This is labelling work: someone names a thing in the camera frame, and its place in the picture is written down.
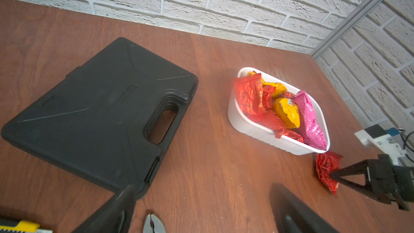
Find yellow foil tea bag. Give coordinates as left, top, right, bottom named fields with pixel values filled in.
left=273, top=98, right=300, bottom=129

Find white plastic storage box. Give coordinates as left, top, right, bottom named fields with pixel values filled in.
left=228, top=67, right=331, bottom=155

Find orange handled pliers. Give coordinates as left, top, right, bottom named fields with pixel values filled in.
left=142, top=214, right=167, bottom=233

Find red foil tea bag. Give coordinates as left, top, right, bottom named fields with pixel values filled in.
left=316, top=151, right=342, bottom=195

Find black plastic tool case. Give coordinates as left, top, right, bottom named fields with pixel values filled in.
left=1, top=37, right=198, bottom=200

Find pink foil tea bag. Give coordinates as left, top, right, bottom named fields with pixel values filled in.
left=292, top=91, right=327, bottom=151

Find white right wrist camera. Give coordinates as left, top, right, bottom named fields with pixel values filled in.
left=354, top=124, right=413, bottom=167

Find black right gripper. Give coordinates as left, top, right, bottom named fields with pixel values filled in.
left=330, top=154, right=414, bottom=210

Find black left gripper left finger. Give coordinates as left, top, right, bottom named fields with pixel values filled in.
left=73, top=184, right=136, bottom=233

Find aluminium corner post right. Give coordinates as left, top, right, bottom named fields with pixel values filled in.
left=310, top=0, right=383, bottom=59

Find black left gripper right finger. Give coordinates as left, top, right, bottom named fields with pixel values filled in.
left=270, top=183, right=337, bottom=233

